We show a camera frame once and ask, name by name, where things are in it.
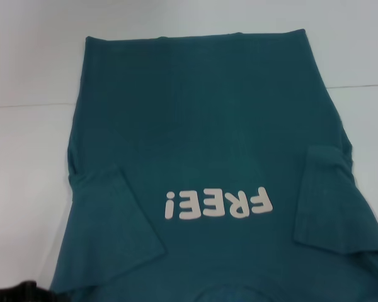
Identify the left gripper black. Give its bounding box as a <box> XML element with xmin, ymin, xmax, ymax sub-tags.
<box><xmin>0</xmin><ymin>280</ymin><xmax>57</xmax><ymax>302</ymax></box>

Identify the teal t-shirt with FREE print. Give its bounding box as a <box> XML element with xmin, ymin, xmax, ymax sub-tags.
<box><xmin>48</xmin><ymin>28</ymin><xmax>378</xmax><ymax>302</ymax></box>

